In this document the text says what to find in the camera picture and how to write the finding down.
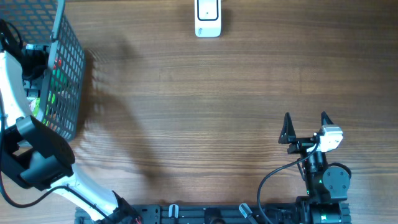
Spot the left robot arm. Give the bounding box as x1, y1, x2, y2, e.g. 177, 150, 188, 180
1, 43, 141, 223

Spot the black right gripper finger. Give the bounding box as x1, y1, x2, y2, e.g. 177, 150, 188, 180
321, 111, 333, 126
278, 112, 296, 144

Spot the dark grey mesh basket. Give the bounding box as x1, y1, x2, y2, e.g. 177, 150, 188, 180
1, 1, 85, 141

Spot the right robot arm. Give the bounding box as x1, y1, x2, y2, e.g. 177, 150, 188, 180
278, 112, 352, 223

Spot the white barcode scanner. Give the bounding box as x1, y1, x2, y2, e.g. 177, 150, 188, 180
194, 0, 221, 38

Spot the black right camera cable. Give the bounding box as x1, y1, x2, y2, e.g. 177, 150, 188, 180
256, 142, 321, 224

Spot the green lid jar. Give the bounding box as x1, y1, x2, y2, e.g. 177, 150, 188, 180
50, 68, 67, 93

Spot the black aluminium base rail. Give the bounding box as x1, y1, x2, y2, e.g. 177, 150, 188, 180
74, 203, 352, 224

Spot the green clear snack bag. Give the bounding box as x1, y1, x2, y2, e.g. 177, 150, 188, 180
27, 94, 57, 129

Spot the red snack wrapper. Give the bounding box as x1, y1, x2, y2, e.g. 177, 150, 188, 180
53, 58, 62, 70

